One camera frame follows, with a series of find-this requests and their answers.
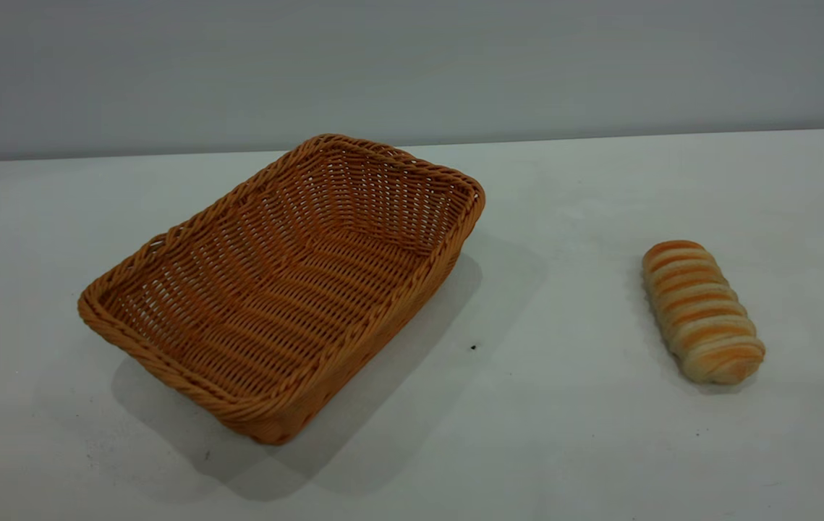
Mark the orange woven wicker basket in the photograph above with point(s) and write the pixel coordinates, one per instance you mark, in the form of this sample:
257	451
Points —
274	289

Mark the striped long bread roll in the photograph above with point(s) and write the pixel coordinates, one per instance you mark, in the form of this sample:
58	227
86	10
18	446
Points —
701	311

